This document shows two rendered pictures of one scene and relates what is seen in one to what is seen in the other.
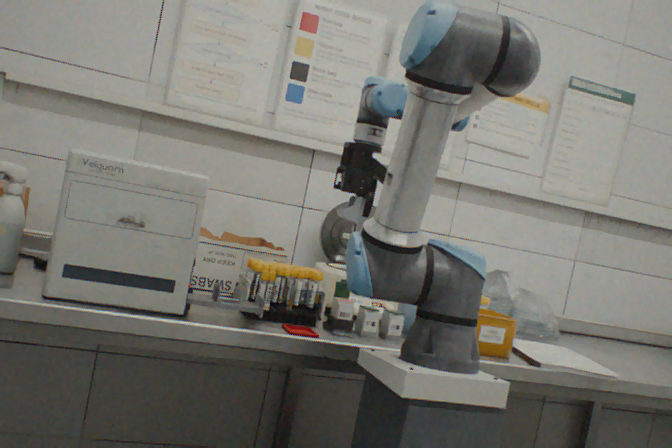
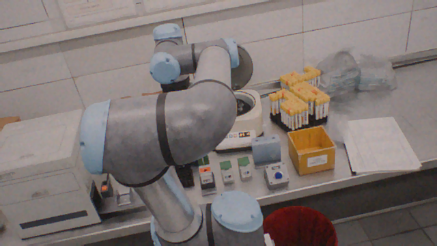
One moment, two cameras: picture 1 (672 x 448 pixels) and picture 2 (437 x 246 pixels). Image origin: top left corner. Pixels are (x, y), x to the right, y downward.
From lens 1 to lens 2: 1.07 m
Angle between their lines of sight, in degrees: 35
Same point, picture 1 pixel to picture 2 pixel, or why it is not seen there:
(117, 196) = (22, 186)
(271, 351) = not seen: hidden behind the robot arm
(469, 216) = (315, 13)
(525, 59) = (196, 152)
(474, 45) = (136, 161)
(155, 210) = (48, 184)
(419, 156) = (154, 207)
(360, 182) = not seen: hidden behind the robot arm
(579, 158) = not seen: outside the picture
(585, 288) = (423, 27)
